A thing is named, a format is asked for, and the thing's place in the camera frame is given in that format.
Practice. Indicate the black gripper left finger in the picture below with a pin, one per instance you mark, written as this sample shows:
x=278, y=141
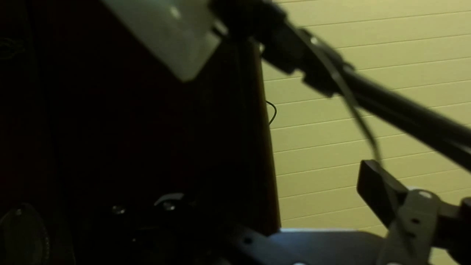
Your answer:
x=157, y=230

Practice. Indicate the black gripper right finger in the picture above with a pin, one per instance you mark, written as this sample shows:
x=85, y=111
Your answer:
x=422, y=223

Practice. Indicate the white rectangular device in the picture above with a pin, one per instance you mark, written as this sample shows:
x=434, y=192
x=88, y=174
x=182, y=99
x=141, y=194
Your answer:
x=172, y=35

